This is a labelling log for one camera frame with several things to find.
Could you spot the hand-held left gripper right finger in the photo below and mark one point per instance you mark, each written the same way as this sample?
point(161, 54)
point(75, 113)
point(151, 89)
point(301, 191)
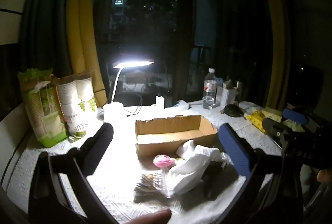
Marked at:
point(233, 146)

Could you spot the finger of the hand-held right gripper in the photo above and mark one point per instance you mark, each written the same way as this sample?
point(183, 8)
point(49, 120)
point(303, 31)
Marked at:
point(294, 115)
point(272, 125)

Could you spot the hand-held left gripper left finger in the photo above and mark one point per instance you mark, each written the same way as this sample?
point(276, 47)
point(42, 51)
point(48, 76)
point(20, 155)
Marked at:
point(99, 141)

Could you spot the white sock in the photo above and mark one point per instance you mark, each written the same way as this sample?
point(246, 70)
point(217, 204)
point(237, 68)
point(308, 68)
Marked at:
point(192, 169)

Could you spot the cardboard box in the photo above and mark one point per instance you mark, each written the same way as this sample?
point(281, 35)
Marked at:
point(155, 146)

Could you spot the pink plush toy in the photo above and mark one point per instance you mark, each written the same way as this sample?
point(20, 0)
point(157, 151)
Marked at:
point(163, 161)

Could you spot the grey knitted toy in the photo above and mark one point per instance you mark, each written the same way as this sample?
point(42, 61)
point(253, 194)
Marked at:
point(149, 186)

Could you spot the person's right hand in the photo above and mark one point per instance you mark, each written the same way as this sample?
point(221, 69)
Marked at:
point(325, 176)

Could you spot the person's left hand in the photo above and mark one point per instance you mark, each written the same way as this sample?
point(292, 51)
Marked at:
point(150, 217)

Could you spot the pale yellow packet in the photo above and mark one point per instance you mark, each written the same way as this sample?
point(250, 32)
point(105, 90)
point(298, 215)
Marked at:
point(294, 127)
point(272, 115)

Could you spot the white desk lamp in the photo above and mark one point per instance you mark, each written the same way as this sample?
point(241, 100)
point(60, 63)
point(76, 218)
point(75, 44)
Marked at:
point(114, 112)

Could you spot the dark computer mouse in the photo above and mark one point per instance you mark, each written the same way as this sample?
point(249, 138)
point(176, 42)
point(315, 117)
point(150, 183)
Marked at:
point(232, 110)

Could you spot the white paper cup pack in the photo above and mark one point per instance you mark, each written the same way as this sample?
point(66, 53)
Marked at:
point(80, 107)

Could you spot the white slotted basket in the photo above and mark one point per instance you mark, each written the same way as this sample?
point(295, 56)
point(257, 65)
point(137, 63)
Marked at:
point(228, 95)

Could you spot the clear water bottle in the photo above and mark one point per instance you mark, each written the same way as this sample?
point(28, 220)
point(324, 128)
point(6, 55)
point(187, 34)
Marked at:
point(209, 92)

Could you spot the paper cup sleeve green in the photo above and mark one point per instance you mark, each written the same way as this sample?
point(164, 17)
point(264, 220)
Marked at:
point(42, 115)

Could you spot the white flat packet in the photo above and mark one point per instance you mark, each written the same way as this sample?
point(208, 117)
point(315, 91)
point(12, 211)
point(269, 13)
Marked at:
point(181, 105)

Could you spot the white charger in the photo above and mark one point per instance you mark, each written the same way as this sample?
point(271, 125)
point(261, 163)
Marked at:
point(159, 102)

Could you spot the yellow curtain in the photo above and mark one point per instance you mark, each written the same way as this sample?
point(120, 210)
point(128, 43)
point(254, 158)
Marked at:
point(83, 19)
point(278, 32)

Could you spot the dark green curtain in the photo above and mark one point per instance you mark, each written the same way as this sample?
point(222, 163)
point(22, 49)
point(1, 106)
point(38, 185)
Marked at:
point(46, 19)

